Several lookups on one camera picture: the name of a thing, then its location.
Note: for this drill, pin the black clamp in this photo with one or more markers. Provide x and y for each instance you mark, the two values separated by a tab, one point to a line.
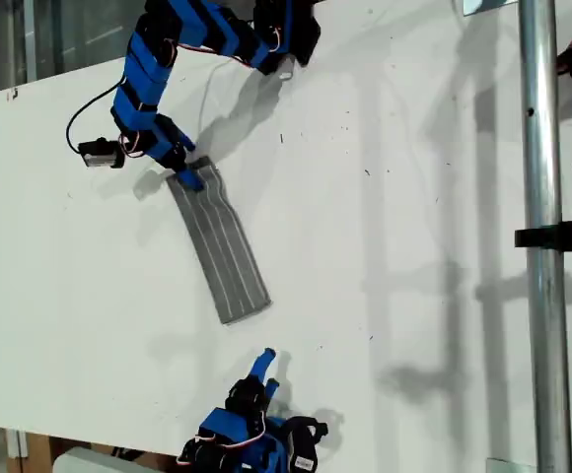
562	236

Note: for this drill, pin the white and black camera box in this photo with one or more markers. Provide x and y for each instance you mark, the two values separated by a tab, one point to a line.
99	155

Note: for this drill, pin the steel post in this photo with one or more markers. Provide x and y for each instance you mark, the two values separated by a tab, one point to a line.
542	148

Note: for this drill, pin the grey striped towel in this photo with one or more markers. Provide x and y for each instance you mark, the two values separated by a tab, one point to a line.
222	246

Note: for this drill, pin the white table bracket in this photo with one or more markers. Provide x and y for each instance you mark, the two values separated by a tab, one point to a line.
17	443

